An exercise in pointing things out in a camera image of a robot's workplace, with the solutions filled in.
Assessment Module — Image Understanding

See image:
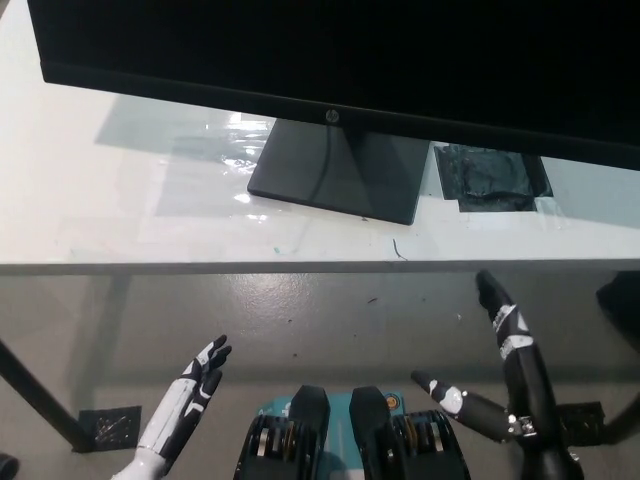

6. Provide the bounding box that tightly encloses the black HP computer monitor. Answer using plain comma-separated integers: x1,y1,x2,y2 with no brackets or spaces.
27,0,640,227

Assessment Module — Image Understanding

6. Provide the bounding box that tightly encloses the black floor plate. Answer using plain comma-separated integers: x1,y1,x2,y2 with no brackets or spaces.
78,405,143,454

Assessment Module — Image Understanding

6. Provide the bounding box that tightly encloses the black tape patch on desk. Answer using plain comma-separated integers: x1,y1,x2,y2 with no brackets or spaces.
432,142,554,214

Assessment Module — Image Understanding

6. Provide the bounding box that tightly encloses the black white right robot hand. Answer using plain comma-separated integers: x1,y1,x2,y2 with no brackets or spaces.
409,269,577,457

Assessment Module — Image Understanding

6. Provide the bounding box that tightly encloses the black teal robot torso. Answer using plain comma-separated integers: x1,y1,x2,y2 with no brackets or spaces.
233,383,475,480

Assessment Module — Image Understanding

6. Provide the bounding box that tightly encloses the clear plastic film sheet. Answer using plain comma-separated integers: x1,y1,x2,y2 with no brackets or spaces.
94,94,284,224

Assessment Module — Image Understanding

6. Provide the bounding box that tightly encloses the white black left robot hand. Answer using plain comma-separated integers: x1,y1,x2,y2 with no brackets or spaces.
135,334,234,464

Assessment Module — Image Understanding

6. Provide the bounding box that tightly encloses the dark bulky object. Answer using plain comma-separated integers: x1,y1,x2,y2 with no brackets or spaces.
595,272,640,347

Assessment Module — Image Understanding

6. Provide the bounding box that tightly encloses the black desk leg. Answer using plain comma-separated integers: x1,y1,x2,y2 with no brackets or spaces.
0,338,95,454
601,389,640,435

